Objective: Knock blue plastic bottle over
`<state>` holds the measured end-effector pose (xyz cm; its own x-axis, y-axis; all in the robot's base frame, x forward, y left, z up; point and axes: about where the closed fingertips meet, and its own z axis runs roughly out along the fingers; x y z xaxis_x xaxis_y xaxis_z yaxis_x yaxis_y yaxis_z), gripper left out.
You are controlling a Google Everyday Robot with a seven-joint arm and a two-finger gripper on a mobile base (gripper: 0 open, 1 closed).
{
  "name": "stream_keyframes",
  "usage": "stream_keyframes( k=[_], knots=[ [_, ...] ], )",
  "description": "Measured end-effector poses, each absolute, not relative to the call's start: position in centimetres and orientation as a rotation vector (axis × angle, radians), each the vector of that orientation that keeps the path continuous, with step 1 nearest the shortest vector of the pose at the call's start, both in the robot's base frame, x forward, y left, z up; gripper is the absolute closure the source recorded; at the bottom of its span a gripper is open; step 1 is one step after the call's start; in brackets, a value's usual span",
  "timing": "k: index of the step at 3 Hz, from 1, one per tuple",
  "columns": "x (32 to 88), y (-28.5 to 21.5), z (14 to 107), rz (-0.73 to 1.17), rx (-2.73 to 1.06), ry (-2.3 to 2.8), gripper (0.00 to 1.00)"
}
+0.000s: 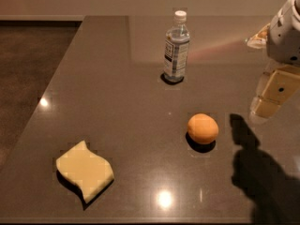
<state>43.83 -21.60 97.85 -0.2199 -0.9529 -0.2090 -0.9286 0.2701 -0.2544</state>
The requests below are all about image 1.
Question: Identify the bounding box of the yellow wavy sponge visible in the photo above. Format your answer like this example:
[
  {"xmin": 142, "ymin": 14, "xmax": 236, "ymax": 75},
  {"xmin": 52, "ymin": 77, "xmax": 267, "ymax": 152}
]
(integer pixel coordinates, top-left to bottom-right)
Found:
[{"xmin": 55, "ymin": 141, "xmax": 114, "ymax": 203}]

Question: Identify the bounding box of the orange fruit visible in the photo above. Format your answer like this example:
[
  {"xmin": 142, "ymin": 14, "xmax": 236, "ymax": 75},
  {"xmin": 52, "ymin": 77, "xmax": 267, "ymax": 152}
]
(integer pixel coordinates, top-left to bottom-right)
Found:
[{"xmin": 187, "ymin": 113, "xmax": 219, "ymax": 144}]

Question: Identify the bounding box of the clear plastic water bottle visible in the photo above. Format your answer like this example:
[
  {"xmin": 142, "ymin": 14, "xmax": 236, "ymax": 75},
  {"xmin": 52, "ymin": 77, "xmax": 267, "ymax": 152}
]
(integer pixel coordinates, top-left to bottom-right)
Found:
[{"xmin": 163, "ymin": 10, "xmax": 190, "ymax": 83}]

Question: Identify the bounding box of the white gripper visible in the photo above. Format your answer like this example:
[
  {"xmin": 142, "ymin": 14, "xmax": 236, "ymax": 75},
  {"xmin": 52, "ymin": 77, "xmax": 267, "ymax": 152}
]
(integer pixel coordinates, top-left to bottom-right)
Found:
[{"xmin": 247, "ymin": 0, "xmax": 300, "ymax": 124}]

